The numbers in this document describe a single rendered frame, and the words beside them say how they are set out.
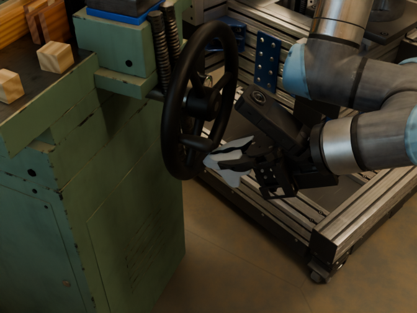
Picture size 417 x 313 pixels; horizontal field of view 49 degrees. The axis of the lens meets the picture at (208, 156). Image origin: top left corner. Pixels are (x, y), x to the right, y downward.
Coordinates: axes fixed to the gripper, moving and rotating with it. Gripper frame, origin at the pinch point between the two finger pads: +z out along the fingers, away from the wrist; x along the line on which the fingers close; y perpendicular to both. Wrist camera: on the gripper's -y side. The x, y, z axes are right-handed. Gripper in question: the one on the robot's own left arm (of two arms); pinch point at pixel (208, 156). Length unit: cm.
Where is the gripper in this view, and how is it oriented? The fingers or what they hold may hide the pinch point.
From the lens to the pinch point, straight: 73.6
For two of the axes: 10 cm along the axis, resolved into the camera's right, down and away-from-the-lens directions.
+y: 4.5, 8.0, 3.9
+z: -7.8, 1.4, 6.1
